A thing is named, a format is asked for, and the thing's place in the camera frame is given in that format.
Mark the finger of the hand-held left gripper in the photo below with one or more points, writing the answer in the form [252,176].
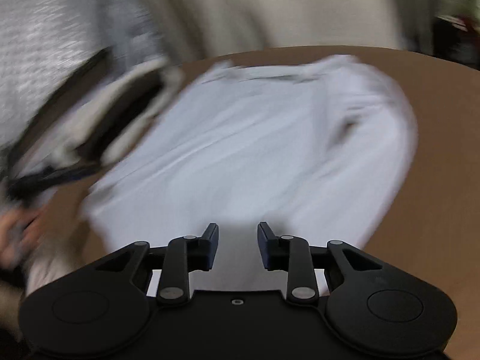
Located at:
[56,176]

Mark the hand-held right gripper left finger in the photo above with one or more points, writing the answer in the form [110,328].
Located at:
[213,243]

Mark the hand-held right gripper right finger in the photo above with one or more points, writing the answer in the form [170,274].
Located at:
[264,243]

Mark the white towel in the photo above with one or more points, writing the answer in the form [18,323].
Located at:
[243,150]

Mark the person's left hand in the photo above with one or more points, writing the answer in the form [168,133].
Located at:
[15,236]

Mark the silver quilted insulation sheet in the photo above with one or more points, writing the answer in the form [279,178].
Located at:
[45,45]

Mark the cream folded garment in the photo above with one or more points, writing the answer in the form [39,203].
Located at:
[150,73]

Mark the white hanging sheet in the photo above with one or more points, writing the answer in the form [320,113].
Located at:
[262,7]

